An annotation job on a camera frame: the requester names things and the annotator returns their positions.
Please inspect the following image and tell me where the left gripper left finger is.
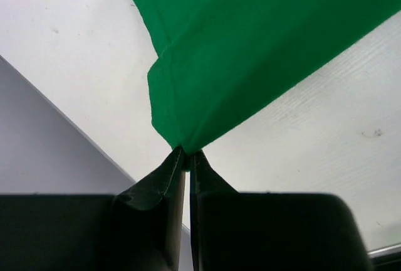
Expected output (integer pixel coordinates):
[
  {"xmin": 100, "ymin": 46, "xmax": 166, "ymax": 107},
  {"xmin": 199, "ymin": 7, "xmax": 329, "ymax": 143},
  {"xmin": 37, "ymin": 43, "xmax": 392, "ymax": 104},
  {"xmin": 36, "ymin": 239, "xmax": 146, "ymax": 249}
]
[{"xmin": 1, "ymin": 147, "xmax": 185, "ymax": 270}]

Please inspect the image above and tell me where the green t shirt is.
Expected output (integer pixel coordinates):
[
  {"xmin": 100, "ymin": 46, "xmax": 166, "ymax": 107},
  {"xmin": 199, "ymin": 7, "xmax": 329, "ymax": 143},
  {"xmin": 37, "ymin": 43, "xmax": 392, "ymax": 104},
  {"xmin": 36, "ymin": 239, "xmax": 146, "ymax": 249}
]
[{"xmin": 133, "ymin": 0, "xmax": 400, "ymax": 154}]

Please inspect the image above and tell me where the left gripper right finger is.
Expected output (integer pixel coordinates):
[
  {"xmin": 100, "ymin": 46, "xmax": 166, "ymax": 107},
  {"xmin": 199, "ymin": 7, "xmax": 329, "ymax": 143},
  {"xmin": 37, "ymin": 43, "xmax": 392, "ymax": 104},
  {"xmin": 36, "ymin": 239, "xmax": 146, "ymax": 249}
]
[{"xmin": 190, "ymin": 151, "xmax": 373, "ymax": 270}]

